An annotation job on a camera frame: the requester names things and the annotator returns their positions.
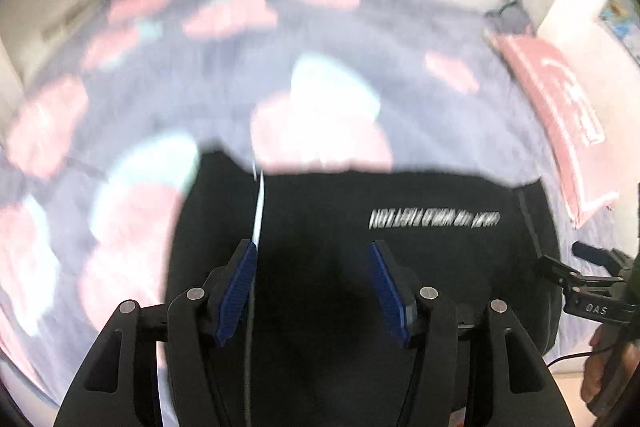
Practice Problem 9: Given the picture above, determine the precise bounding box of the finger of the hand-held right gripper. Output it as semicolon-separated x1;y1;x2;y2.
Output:
571;241;623;267
536;256;583;290

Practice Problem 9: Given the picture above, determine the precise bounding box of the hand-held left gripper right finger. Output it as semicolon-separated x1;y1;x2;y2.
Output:
369;241;576;427

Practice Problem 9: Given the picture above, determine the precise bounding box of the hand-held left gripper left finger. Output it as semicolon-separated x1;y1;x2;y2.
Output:
52;239;259;427

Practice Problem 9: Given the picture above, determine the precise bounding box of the black hoodie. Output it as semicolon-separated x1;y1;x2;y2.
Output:
164;146;565;427

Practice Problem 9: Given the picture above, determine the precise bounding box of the person's right hand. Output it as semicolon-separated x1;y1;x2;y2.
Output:
580;329;612;405

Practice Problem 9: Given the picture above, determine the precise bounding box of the pink pillow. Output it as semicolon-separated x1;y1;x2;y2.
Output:
486;32;620;229

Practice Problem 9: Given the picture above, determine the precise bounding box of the printed blanket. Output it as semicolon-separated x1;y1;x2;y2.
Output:
0;0;621;414

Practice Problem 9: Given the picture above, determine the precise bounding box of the dark cloth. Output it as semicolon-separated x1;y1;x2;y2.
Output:
484;0;535;36

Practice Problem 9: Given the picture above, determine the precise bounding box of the thin black cable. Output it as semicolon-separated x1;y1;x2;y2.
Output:
546;349;597;369

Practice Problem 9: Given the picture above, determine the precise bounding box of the wall poster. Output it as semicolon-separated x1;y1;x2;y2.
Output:
597;0;640;64

